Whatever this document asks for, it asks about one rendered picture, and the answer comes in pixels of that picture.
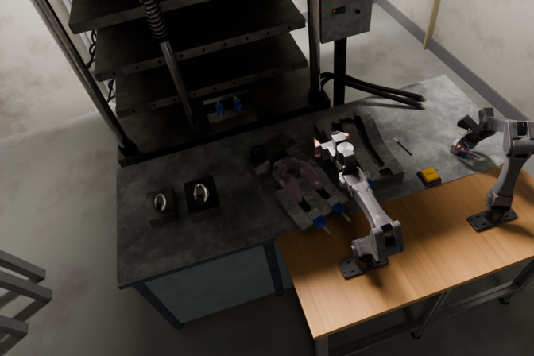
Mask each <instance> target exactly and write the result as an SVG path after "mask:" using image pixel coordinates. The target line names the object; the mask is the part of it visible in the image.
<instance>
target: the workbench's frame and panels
mask: <svg viewBox="0 0 534 356"><path fill-rule="evenodd" d="M132 286H133V287H134V288H135V289H136V290H137V291H138V292H139V293H140V294H141V295H142V296H143V297H144V298H145V299H146V300H147V301H148V302H149V303H150V304H151V305H152V306H153V307H154V308H155V309H156V310H157V311H158V312H159V313H160V314H161V315H162V316H163V317H164V318H165V319H166V320H167V321H168V322H169V323H170V324H171V325H172V326H173V327H174V328H175V329H181V328H182V327H183V326H184V323H186V322H188V321H191V320H194V319H198V318H200V317H203V316H205V315H210V314H212V313H216V312H220V311H222V310H225V309H228V308H232V307H234V306H237V305H239V304H244V303H246V302H249V301H251V300H256V299H258V298H261V297H263V296H267V295H270V294H273V293H276V294H277V296H281V295H283V293H284V290H285V289H287V288H291V287H294V285H293V283H292V279H291V277H290V275H289V272H288V268H287V266H286V264H285V261H284V258H283V255H282V252H281V249H280V247H279V244H278V242H277V237H275V238H271V239H268V240H265V241H262V242H258V243H255V244H253V245H250V246H245V247H242V248H240V249H237V250H233V251H230V252H227V253H223V254H220V255H218V256H215V257H210V258H208V259H205V260H202V261H198V262H195V263H192V264H190V265H186V266H183V267H179V268H177V269H173V270H170V271H168V272H165V273H160V274H157V275H155V276H152V277H147V278H145V279H142V280H139V281H135V282H133V283H129V284H125V285H123V286H120V287H118V288H119V289H120V290H123V289H125V288H129V287H132Z"/></svg>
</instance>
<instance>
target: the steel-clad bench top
mask: <svg viewBox="0 0 534 356"><path fill-rule="evenodd" d="M397 89H398V90H402V91H408V92H412V93H416V94H420V95H424V99H423V100H419V99H413V98H409V97H405V96H401V95H397V96H400V97H402V98H406V99H410V100H413V101H416V102H418V103H423V104H424V105H423V107H422V109H420V108H417V107H414V106H410V105H407V104H404V103H399V102H397V101H394V100H391V99H387V98H383V97H381V96H378V95H372V96H370V97H366V98H364V99H359V100H355V101H353V102H349V103H344V104H342V105H338V106H334V107H331V108H328V109H325V110H320V111H317V112H314V113H311V114H306V115H303V116H300V117H297V118H293V119H289V120H287V121H283V122H278V123H276V124H272V125H270V126H265V127H261V128H259V129H255V130H251V131H248V132H245V133H240V134H237V135H234V136H231V137H226V138H223V139H220V140H217V141H213V142H210V143H207V144H204V145H199V146H196V147H193V148H190V149H185V150H182V151H179V152H176V153H171V154H169V155H165V156H162V157H158V158H154V159H152V160H148V161H143V162H141V163H137V164H132V165H130V166H127V167H124V168H119V169H116V209H117V287H120V286H123V285H125V284H129V283H133V282H135V281H139V280H142V279H145V278H147V277H152V276H155V275H157V274H160V273H165V272H168V271H170V270H173V269H177V268H179V267H183V266H186V265H190V264H192V263H195V262H198V261H202V260H205V259H208V258H210V257H215V256H218V255H220V254H223V253H227V252H230V251H233V250H237V249H240V248H242V247H245V246H250V245H253V244H255V243H258V242H262V241H265V240H268V239H271V238H275V237H277V236H280V235H282V234H287V233H290V232H293V231H295V230H297V229H296V228H295V226H294V225H293V224H292V223H291V221H290V220H289V219H288V218H287V216H286V215H285V214H284V213H283V211H282V210H281V209H280V208H279V207H278V206H277V205H276V204H275V202H274V201H273V200H272V199H271V197H270V196H269V195H268V194H267V192H266V191H265V190H264V189H263V187H262V186H261V185H260V184H259V183H258V182H257V181H256V180H255V178H254V177H253V176H252V175H251V173H250V172H249V171H248V170H247V169H246V164H245V161H244V157H243V154H245V153H248V152H249V151H250V150H251V149H252V148H253V147H254V146H255V145H261V144H263V143H265V142H267V141H268V140H270V139H272V138H274V137H276V136H277V135H279V134H281V133H283V132H284V131H285V132H286V133H287V134H288V135H289V136H290V137H292V138H293V139H294V140H295V141H296V142H297V143H298V145H299V148H300V151H301V152H302V153H303V154H304V155H306V156H307V157H309V158H310V159H311V160H313V161H314V162H315V163H316V164H318V165H319V166H320V167H321V169H322V170H323V171H324V172H325V174H326V175H327V177H328V178H329V180H330V181H331V182H332V183H333V185H334V186H336V187H337V189H338V190H340V192H341V193H342V194H344V196H345V197H347V198H348V200H349V206H348V207H347V208H346V211H345V212H344V214H345V215H347V214H349V213H352V212H356V211H360V210H362V209H361V207H360V206H359V204H358V202H357V201H356V200H355V199H354V198H353V199H351V197H350V196H349V194H348V193H347V191H346V189H342V188H341V186H340V184H339V174H338V173H337V171H336V170H335V167H334V165H333V164H332V162H331V160H330V158H329V159H326V160H323V158H322V155H323V152H322V149H321V154H320V157H315V143H314V139H313V137H315V138H316V140H317V141H318V142H319V143H320V144H322V143H321V141H320V140H319V138H318V136H317V134H316V132H315V130H314V122H315V121H318V120H320V119H324V118H329V117H331V116H335V115H337V114H342V113H345V112H348V111H351V110H356V109H358V110H359V111H360V112H361V114H362V115H366V114H370V115H371V116H372V118H373V120H374V121H375V123H376V125H377V128H378V130H379V133H380V135H381V138H382V140H383V142H384V143H385V145H386V146H387V147H388V149H389V150H390V152H391V153H392V154H393V155H394V156H395V158H396V159H397V160H398V162H399V163H400V165H401V166H402V168H403V169H404V170H405V172H404V178H403V181H402V183H400V184H396V185H393V186H391V187H388V188H383V189H381V190H378V191H375V192H373V193H374V194H375V196H376V198H375V199H376V201H377V202H378V204H380V203H384V202H388V201H390V200H393V199H397V198H400V197H402V196H406V195H410V194H412V193H415V192H420V191H423V190H425V189H428V188H432V187H434V186H438V185H441V184H445V183H447V182H450V181H452V180H457V179H460V178H463V177H465V176H470V175H473V174H475V173H478V172H482V171H485V170H488V169H491V168H495V167H497V166H500V165H503V164H504V162H505V154H504V152H503V148H502V144H503V137H504V133H502V132H499V131H497V132H496V133H495V134H494V135H493V136H491V137H488V138H486V139H484V140H482V141H480V142H479V143H478V144H477V145H476V146H475V147H474V148H473V149H471V150H470V152H472V153H474V154H476V155H478V156H480V158H479V159H478V158H477V157H474V156H472V155H470V154H469V153H468V154H467V155H466V156H463V155H462V154H460V153H458V154H457V155H456V154H454V153H452V152H450V149H451V146H452V144H453V143H454V142H455V141H456V139H457V138H458V139H459V140H460V139H461V138H462V136H463V135H464V134H466V132H467V131H468V130H465V129H463V128H460V127H458V126H457V123H458V120H459V119H461V118H462V117H464V116H465V115H467V114H468V115H469V116H470V117H471V118H472V119H473V120H474V121H475V122H476V123H477V124H479V118H478V111H479V110H481V109H480V108H479V107H478V106H477V105H476V104H475V103H473V102H472V101H471V100H470V99H469V98H468V97H467V96H466V95H465V94H464V93H463V92H462V91H461V90H460V89H459V88H458V87H457V86H456V85H454V84H453V83H452V82H451V81H450V80H449V79H448V78H447V77H446V76H445V75H442V76H438V77H435V78H432V79H427V80H425V81H421V82H418V83H414V84H411V85H408V86H405V87H400V88H397ZM392 95H394V94H392ZM394 138H396V139H397V140H398V141H399V142H400V143H401V144H402V145H403V146H404V147H405V148H406V149H407V150H408V151H409V152H410V153H411V154H412V155H411V156H410V155H409V154H408V153H407V152H406V151H405V150H404V149H403V148H402V147H401V146H400V145H399V144H398V143H397V142H396V141H395V140H393V139H394ZM428 168H433V169H434V170H435V171H436V173H437V174H438V175H439V177H440V178H441V179H442V180H441V182H440V183H437V184H433V185H430V186H427V187H425V186H424V184H423V183H422V181H421V180H420V178H419V177H418V176H417V173H418V172H420V171H423V170H425V169H428ZM209 169H210V170H209ZM211 175H212V176H213V177H214V180H215V184H216V187H217V191H218V194H219V201H220V204H221V208H222V215H219V216H215V217H213V218H210V219H205V220H203V221H200V222H195V223H192V221H191V220H190V218H189V216H188V208H187V203H186V198H185V193H184V183H187V182H190V181H193V180H198V179H200V178H204V177H206V176H211ZM170 186H172V188H173V190H174V192H175V193H176V203H177V210H178V215H179V220H176V221H174V222H169V223H166V224H164V225H160V226H156V227H154V228H152V226H151V225H150V223H149V221H148V210H147V199H146V193H149V192H154V191H157V190H160V189H162V188H167V187H170ZM220 217H221V218H220Z"/></svg>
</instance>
